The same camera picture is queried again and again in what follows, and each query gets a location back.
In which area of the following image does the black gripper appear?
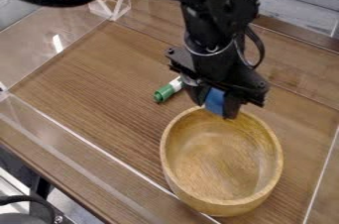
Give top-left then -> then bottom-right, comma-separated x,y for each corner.
166,34 -> 268,119

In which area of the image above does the blue foam block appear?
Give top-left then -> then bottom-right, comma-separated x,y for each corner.
206,88 -> 224,116

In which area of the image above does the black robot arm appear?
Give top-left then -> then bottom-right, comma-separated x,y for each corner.
166,0 -> 268,119

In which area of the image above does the brown wooden bowl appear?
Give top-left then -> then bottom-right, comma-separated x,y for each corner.
159,107 -> 283,217

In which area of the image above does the green whiteboard marker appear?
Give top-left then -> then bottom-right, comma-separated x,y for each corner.
154,76 -> 183,103

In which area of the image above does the black metal stand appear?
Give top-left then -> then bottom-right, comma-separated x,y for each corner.
0,148 -> 74,224

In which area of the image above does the clear acrylic tray wall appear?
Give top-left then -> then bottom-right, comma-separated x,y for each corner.
0,0 -> 339,224

